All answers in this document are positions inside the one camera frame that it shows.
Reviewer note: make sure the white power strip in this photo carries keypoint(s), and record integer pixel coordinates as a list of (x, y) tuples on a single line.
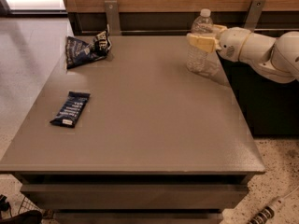
[(268, 211)]

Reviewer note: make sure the wire basket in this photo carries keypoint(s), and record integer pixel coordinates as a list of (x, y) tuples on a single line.
[(27, 205)]

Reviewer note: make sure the left metal wall bracket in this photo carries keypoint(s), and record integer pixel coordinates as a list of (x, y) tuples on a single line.
[(113, 17)]

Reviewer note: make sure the metal wall bracket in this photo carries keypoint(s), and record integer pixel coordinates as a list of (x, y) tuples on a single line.
[(113, 17), (254, 13)]

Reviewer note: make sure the crumpled dark blue chip bag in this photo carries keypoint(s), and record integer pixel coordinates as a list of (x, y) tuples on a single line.
[(79, 52)]

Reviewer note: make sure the black object bottom left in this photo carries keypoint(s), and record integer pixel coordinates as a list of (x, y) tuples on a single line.
[(28, 217)]

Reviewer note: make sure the clear plastic water bottle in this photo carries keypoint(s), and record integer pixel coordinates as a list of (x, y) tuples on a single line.
[(202, 25)]

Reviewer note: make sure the grey drawer cabinet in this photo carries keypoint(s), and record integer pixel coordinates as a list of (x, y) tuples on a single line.
[(155, 144)]

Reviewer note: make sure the right metal wall bracket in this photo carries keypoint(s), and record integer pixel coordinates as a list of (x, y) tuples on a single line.
[(254, 13)]

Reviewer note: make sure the dark blue rxbar wrapper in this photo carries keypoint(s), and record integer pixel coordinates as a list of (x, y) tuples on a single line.
[(70, 112)]

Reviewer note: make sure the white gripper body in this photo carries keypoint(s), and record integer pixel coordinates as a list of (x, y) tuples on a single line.
[(232, 44)]

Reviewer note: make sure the horizontal metal rail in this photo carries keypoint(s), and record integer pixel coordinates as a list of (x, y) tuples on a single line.
[(270, 32)]

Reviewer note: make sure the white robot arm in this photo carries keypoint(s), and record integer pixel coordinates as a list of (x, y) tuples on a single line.
[(273, 58)]

